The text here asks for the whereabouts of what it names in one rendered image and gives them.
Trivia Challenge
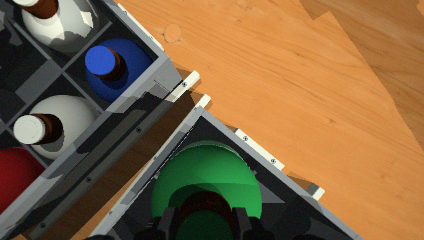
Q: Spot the red bottle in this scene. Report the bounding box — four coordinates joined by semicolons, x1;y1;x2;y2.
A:
0;146;46;214

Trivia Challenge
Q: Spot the white bottle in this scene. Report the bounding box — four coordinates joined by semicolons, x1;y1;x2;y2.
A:
14;95;101;160
13;0;110;58

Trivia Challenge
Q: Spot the dark grey plastic crate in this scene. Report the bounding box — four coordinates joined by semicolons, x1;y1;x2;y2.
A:
0;0;183;240
94;105;364;240

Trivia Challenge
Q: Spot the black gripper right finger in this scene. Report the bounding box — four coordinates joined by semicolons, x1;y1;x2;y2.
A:
232;207;325;240

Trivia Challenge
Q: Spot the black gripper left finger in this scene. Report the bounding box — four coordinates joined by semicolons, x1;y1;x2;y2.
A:
83;207;179;240

